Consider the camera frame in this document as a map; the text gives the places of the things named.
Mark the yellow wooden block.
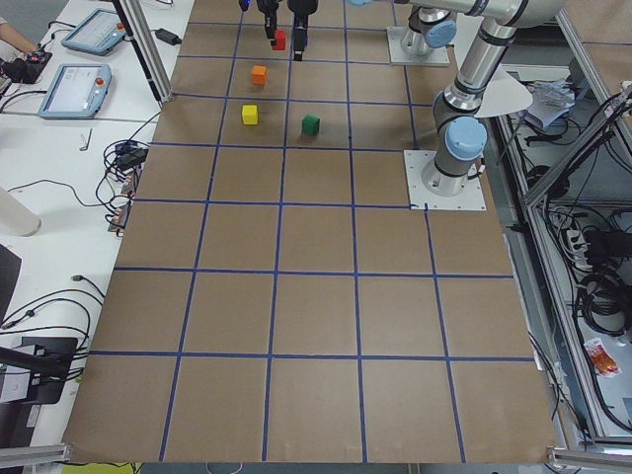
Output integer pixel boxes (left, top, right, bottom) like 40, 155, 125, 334
241, 104, 259, 125

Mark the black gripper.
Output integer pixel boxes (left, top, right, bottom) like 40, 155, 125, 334
257, 0, 280, 48
287, 0, 318, 61

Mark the teach pendant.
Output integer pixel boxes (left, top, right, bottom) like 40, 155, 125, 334
38, 63, 113, 119
61, 8, 125, 56

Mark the black joystick controller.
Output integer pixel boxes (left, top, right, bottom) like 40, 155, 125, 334
1, 50, 52, 84

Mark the white power strip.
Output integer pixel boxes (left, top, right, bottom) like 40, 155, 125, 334
562, 228, 593, 272

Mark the lower teach pendant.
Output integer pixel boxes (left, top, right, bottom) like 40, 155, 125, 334
38, 63, 113, 119

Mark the black monitor stand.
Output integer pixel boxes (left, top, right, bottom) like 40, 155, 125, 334
1, 337, 78, 405

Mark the upper teach pendant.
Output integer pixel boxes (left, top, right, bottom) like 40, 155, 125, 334
61, 8, 125, 56

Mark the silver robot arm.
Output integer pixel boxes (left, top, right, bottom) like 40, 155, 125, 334
256, 0, 457, 61
408, 0, 565, 198

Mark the white paper sheet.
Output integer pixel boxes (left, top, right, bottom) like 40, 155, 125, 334
475, 66, 532, 119

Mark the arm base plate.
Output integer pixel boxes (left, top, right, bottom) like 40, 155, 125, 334
404, 150, 487, 211
386, 27, 449, 67

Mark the orange wooden block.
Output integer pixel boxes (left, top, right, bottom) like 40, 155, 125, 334
251, 64, 268, 86

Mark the metal hex key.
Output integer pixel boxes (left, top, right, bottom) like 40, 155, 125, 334
79, 128, 93, 152

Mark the green wooden block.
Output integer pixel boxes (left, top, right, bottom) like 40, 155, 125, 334
301, 114, 321, 136

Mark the aluminium frame post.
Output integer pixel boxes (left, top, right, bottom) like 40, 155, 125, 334
113, 0, 173, 104

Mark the black power adapter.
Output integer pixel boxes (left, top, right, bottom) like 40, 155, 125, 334
154, 29, 182, 45

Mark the red snack packet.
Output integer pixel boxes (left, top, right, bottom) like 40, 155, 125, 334
584, 338, 620, 378

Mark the red wooden block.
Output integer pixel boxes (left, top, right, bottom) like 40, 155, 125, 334
271, 29, 286, 51

